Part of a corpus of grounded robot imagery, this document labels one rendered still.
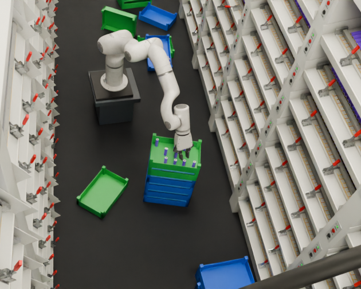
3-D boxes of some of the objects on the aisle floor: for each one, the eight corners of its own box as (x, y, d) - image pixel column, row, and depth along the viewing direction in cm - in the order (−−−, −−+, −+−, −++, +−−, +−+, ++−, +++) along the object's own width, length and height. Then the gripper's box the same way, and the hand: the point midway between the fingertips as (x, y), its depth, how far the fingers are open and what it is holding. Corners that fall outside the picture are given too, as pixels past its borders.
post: (210, 132, 335) (288, -108, 200) (208, 122, 341) (282, -117, 205) (235, 131, 340) (328, -105, 204) (232, 121, 345) (320, -114, 210)
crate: (138, 19, 407) (138, 12, 401) (148, 8, 419) (149, 1, 413) (167, 31, 403) (168, 24, 396) (176, 20, 415) (177, 13, 409)
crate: (102, 219, 277) (103, 213, 271) (76, 203, 281) (75, 197, 274) (128, 185, 295) (129, 179, 289) (103, 171, 299) (103, 164, 292)
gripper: (172, 137, 241) (175, 165, 251) (198, 129, 248) (199, 157, 257) (167, 132, 247) (168, 159, 256) (192, 124, 254) (193, 151, 263)
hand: (184, 155), depth 256 cm, fingers open, 3 cm apart
